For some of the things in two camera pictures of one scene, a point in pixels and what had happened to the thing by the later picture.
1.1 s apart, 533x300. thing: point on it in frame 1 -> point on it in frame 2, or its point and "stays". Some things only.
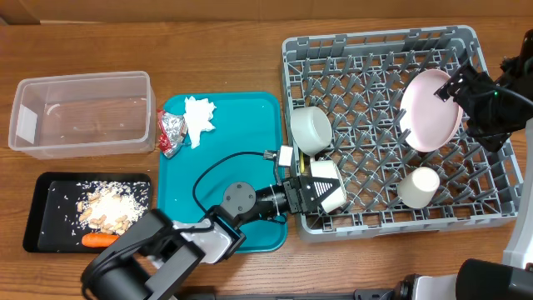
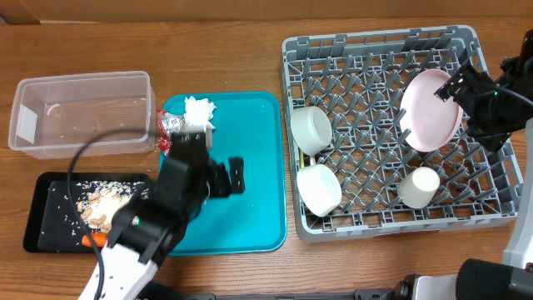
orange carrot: x=98 y=240 stays
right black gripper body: x=495 y=115 stays
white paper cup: x=417 y=187 stays
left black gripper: x=300 y=193 -> x=222 y=187
